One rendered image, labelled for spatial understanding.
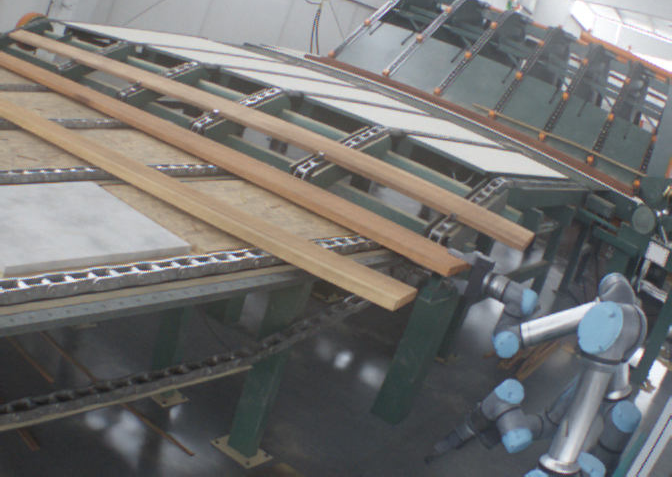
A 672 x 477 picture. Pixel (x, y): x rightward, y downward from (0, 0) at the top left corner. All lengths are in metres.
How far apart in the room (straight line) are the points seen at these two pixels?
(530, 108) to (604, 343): 6.18
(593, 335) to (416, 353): 1.52
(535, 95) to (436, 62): 1.21
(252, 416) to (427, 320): 0.86
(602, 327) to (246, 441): 1.40
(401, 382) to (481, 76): 5.34
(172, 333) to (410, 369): 0.97
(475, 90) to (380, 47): 1.30
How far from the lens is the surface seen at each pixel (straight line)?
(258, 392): 2.43
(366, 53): 8.38
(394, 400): 3.09
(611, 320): 1.56
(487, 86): 7.85
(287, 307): 2.29
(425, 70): 8.06
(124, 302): 1.46
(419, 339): 2.98
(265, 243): 1.90
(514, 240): 2.76
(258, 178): 2.53
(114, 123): 3.00
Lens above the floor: 1.43
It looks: 16 degrees down
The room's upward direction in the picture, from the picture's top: 18 degrees clockwise
